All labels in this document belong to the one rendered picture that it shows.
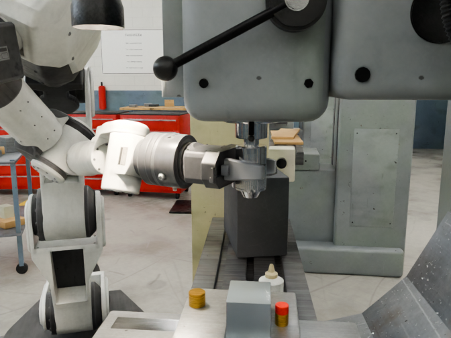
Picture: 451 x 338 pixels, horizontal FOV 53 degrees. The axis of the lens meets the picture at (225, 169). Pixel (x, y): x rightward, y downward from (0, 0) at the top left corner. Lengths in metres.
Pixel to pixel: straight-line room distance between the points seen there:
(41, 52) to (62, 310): 0.79
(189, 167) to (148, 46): 9.29
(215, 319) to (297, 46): 0.35
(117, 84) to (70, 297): 8.83
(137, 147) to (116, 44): 9.39
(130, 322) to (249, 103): 0.34
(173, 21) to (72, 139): 0.42
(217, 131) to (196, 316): 1.89
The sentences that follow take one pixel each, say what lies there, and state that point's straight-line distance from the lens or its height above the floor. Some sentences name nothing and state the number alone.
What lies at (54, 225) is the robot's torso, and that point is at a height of 1.00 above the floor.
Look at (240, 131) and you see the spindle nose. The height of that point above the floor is 1.29.
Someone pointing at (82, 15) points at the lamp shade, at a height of 1.45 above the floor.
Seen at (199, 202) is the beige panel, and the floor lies 0.71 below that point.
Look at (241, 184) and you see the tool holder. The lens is 0.67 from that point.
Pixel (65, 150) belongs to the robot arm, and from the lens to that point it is 0.99.
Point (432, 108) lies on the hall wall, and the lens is 10.37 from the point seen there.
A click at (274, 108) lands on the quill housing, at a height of 1.33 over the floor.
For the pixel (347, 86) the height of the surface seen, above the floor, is 1.36.
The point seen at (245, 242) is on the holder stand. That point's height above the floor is 1.00.
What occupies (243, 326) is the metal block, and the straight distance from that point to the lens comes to 0.56.
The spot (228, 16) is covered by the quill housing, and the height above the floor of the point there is 1.44.
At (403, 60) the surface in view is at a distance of 0.58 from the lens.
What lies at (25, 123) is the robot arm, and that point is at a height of 1.29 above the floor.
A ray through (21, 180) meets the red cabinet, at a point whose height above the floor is 0.20.
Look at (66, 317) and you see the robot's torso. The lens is 1.46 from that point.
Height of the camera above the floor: 1.36
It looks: 11 degrees down
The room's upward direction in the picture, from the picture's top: straight up
